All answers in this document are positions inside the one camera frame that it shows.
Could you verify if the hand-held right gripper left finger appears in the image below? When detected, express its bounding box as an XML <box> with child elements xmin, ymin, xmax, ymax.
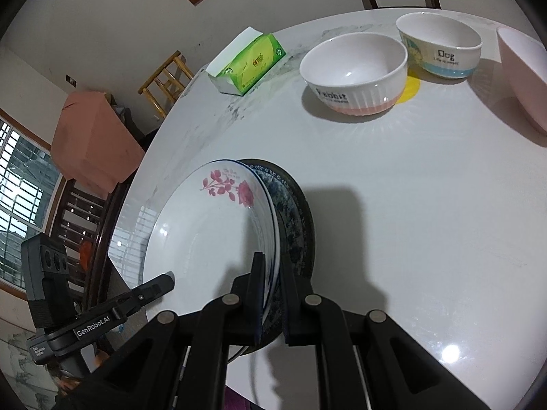
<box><xmin>55</xmin><ymin>251</ymin><xmax>266</xmax><ymax>410</ymax></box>

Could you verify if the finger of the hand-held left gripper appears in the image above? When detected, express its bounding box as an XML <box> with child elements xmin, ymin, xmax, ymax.
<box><xmin>112</xmin><ymin>270</ymin><xmax>176</xmax><ymax>317</ymax></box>

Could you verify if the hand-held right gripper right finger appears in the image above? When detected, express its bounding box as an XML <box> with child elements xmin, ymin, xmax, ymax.
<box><xmin>280</xmin><ymin>256</ymin><xmax>505</xmax><ymax>410</ymax></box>

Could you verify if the white plate with pink flowers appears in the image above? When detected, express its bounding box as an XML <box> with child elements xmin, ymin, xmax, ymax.
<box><xmin>142</xmin><ymin>159</ymin><xmax>281</xmax><ymax>323</ymax></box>

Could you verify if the dark blue patterned plate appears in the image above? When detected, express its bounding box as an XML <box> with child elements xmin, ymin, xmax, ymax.
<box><xmin>231</xmin><ymin>159</ymin><xmax>316</xmax><ymax>357</ymax></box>

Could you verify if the white bowl with pink base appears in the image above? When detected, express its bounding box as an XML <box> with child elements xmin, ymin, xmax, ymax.
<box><xmin>299</xmin><ymin>33</ymin><xmax>409</xmax><ymax>117</ymax></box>

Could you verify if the white bowl with blue base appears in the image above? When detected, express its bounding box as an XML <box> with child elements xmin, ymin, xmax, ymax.
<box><xmin>396</xmin><ymin>11</ymin><xmax>483</xmax><ymax>80</ymax></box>

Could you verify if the plain pink bowl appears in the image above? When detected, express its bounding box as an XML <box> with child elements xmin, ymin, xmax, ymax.
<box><xmin>496</xmin><ymin>26</ymin><xmax>547</xmax><ymax>135</ymax></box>

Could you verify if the barred window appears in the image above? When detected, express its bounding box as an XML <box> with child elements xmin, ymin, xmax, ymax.
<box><xmin>0</xmin><ymin>109</ymin><xmax>65</xmax><ymax>295</ymax></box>

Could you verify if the purple patterned clothing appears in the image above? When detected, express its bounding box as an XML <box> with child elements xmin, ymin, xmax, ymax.
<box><xmin>226</xmin><ymin>386</ymin><xmax>259</xmax><ymax>410</ymax></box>

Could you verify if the orange cloth covered object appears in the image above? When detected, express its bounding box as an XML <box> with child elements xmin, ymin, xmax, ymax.
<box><xmin>50</xmin><ymin>91</ymin><xmax>146</xmax><ymax>193</ymax></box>

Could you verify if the light bamboo chair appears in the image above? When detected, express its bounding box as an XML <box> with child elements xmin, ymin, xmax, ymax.
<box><xmin>137</xmin><ymin>50</ymin><xmax>195</xmax><ymax>119</ymax></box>

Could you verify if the green tissue box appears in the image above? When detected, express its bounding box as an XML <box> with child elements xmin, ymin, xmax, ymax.
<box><xmin>206</xmin><ymin>26</ymin><xmax>287</xmax><ymax>96</ymax></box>

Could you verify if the round yellow sticker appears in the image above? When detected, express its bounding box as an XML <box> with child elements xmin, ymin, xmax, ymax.
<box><xmin>395</xmin><ymin>74</ymin><xmax>422</xmax><ymax>105</ymax></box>

